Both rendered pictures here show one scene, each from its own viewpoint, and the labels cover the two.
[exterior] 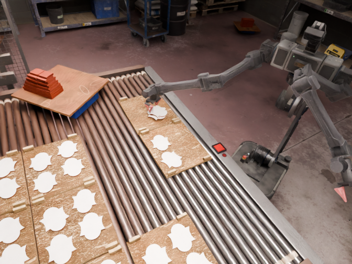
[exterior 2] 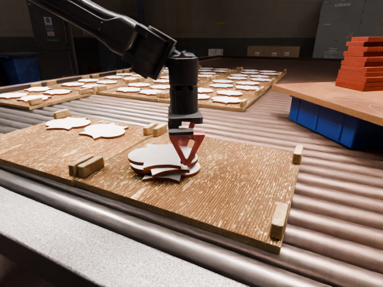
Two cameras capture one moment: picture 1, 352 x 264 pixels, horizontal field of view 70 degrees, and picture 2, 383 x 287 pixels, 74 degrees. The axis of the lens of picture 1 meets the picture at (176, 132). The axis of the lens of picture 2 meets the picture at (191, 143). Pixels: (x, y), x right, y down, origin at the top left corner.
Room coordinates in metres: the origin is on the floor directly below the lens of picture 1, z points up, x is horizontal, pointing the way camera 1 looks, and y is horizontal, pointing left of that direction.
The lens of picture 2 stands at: (1.96, -0.04, 1.20)
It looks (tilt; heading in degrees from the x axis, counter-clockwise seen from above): 22 degrees down; 150
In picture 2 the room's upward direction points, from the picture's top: straight up
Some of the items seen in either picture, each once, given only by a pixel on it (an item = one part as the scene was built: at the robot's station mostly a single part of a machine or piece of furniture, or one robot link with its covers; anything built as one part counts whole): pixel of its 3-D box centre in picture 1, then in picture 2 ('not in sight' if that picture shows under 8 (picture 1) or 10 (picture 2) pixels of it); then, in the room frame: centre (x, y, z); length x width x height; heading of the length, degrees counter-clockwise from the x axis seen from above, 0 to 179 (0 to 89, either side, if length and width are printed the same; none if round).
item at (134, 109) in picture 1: (148, 111); (199, 168); (1.53, 0.23, 0.93); 0.41 x 0.35 x 0.02; 33
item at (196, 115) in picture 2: (153, 96); (183, 102); (1.52, 0.20, 1.09); 0.10 x 0.07 x 0.07; 155
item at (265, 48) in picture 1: (263, 54); not in sight; (1.63, -0.53, 1.45); 0.09 x 0.08 x 0.12; 57
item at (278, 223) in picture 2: not in sight; (279, 219); (1.76, 0.23, 0.95); 0.06 x 0.02 x 0.03; 123
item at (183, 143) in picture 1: (174, 146); (70, 139); (1.18, 0.00, 0.93); 0.41 x 0.35 x 0.02; 35
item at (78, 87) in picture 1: (63, 87); (381, 96); (1.56, 0.90, 1.03); 0.50 x 0.50 x 0.02; 74
